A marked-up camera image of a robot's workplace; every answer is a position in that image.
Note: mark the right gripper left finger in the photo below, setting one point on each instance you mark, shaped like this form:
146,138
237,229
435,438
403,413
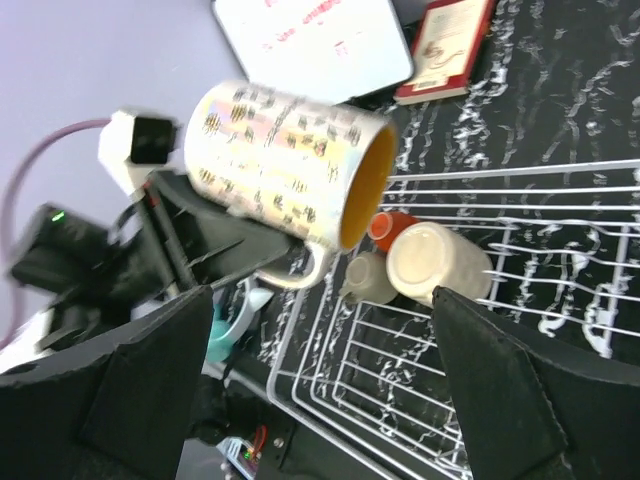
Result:
116,406

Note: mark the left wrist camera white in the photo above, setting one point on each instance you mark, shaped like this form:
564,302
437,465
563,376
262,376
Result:
133,144

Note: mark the red bordered book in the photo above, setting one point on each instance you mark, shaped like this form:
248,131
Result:
445,50

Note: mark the black marble pattern mat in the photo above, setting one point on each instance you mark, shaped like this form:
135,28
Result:
557,84

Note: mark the small orange red cup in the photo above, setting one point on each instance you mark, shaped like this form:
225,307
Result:
386,226

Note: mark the teal headphones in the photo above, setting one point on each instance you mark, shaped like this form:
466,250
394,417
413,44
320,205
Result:
235,310

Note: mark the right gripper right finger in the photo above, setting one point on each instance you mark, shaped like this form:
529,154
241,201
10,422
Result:
532,407

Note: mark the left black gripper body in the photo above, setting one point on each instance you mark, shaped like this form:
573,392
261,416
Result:
168,242

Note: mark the white wire dish rack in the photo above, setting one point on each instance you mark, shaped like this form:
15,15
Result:
368,380

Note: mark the beige ceramic mug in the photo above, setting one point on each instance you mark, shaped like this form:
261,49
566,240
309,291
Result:
428,255

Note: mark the white whiteboard black frame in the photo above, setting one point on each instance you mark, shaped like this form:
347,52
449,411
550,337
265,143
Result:
331,50

